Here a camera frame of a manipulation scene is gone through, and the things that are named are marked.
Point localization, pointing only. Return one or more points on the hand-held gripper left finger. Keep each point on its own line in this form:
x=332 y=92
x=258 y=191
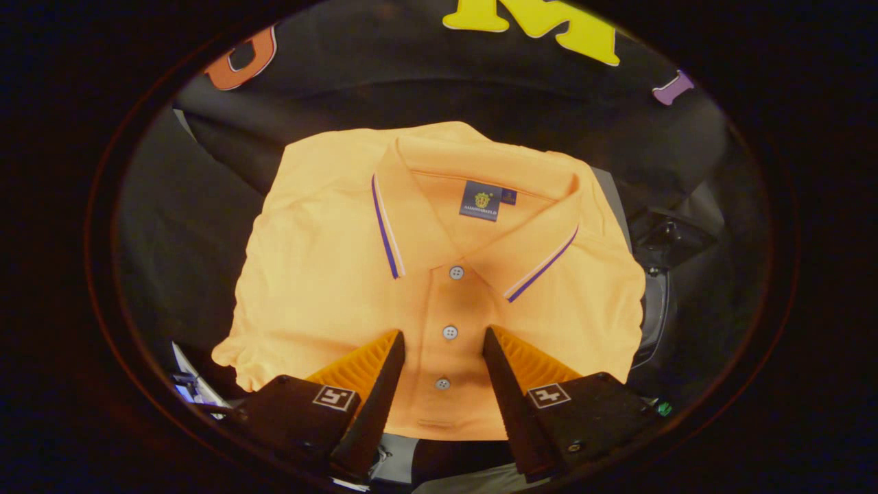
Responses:
x=377 y=412

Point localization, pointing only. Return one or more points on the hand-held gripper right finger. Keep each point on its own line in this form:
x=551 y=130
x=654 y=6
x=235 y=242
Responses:
x=511 y=405

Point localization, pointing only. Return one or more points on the orange polo shirt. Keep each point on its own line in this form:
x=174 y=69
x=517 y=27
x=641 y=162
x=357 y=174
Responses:
x=322 y=274

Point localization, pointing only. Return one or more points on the blue white printed papers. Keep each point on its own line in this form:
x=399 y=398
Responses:
x=192 y=384

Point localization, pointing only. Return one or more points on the black backdrop cloth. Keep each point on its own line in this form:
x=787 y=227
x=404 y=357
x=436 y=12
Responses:
x=384 y=82

